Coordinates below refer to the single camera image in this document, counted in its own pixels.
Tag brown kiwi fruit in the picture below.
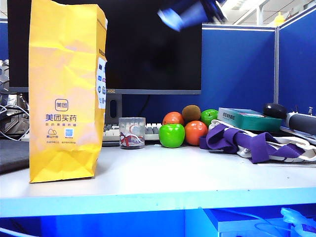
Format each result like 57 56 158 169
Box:
182 104 201 123

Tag translucent plastic clip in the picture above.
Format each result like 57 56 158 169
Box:
280 207 311 237

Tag grey metallic clutter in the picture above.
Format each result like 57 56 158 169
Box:
0 59 30 134

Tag white cable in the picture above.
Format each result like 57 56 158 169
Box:
0 103 30 141

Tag purple and white cloth bag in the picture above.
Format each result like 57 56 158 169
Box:
199 119 316 164

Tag green apple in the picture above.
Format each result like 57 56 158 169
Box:
158 123 186 149
199 109 219 127

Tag green cardboard box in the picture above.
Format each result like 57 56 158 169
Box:
218 107 283 131

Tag orange fruit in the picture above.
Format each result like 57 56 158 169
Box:
184 120 209 146
162 111 185 126

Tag grey cylindrical device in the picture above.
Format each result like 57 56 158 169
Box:
285 112 316 135

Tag grey and white keyboard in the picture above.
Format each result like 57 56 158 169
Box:
21 122 163 147

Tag yellow printed paper bag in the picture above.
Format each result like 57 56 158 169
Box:
28 0 108 184

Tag clear plastic cup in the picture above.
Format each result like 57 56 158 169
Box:
118 117 146 150

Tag black computer monitor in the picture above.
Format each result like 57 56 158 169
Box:
7 0 202 125

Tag black monitor cable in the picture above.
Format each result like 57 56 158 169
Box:
141 95 152 117

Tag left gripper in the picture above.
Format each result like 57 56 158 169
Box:
157 0 228 32

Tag black rounded mouse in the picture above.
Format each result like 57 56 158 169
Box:
262 103 288 120

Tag yellow figurine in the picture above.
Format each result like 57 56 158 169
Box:
274 11 285 26

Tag blue office partition panel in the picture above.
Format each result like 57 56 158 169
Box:
275 7 316 117
201 24 277 121

